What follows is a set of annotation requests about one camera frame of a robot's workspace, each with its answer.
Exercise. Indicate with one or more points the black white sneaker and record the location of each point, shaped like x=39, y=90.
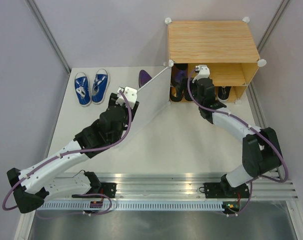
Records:
x=223, y=93

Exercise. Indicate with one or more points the right blue canvas sneaker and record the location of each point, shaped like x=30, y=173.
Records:
x=100, y=85

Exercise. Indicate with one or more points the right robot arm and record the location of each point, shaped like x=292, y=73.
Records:
x=261, y=151

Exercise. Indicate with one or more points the white cabinet door panel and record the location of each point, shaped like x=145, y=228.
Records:
x=152, y=97

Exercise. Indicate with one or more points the white slotted cable duct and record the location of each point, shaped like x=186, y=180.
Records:
x=132, y=205

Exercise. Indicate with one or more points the blue canvas sneaker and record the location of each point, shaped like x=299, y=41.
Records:
x=81, y=86
x=100, y=85

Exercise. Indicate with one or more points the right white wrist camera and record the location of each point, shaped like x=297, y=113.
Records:
x=202, y=71

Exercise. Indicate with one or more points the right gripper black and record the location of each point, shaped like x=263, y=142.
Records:
x=192, y=84

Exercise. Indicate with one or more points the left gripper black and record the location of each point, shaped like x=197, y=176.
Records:
x=113, y=98

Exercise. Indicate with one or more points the gold loafer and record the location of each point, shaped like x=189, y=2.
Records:
x=188, y=98
x=176, y=94

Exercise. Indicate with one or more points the left blue canvas sneaker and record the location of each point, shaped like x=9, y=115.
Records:
x=81, y=86

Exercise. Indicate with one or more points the aluminium rail base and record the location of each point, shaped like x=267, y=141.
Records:
x=168, y=187

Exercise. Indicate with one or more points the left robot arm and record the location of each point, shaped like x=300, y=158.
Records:
x=33, y=186

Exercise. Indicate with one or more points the wooden shoe cabinet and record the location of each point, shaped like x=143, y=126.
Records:
x=226, y=47

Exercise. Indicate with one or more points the purple pointed loafer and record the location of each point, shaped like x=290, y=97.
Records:
x=179, y=76
x=143, y=78

